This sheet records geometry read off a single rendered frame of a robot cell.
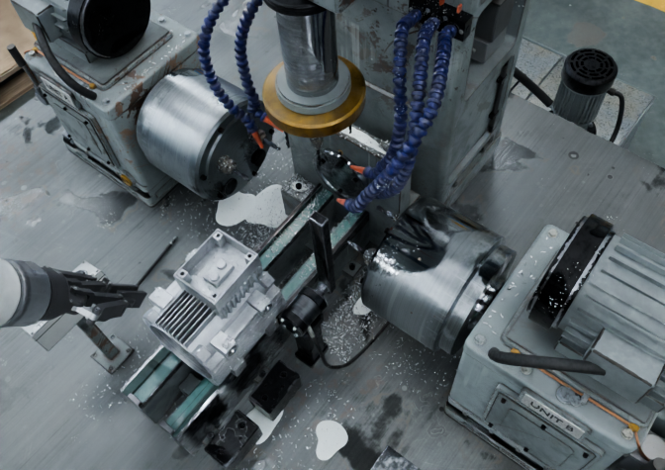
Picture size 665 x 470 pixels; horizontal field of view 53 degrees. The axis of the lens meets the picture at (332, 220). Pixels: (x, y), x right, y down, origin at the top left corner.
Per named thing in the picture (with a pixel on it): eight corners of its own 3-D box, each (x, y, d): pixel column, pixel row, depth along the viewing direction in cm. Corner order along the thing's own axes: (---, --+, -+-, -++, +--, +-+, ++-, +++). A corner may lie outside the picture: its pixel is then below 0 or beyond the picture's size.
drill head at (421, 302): (396, 220, 148) (399, 149, 127) (563, 319, 133) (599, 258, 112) (328, 301, 138) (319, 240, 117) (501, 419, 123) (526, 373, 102)
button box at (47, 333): (99, 275, 134) (83, 258, 131) (116, 286, 130) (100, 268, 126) (33, 338, 127) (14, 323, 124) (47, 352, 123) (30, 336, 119)
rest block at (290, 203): (300, 198, 167) (295, 169, 157) (322, 211, 164) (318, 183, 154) (284, 214, 164) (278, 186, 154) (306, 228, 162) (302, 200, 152)
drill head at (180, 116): (185, 95, 172) (159, 19, 151) (293, 158, 159) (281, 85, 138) (115, 156, 162) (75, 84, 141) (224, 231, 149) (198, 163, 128)
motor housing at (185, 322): (223, 272, 143) (203, 226, 127) (291, 319, 136) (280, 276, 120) (158, 343, 135) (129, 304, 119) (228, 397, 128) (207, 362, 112)
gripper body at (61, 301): (61, 286, 89) (107, 288, 98) (23, 254, 92) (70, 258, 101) (36, 333, 90) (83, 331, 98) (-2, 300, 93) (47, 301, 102)
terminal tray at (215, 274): (224, 246, 128) (216, 227, 122) (265, 274, 125) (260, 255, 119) (181, 292, 123) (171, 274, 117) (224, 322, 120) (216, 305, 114)
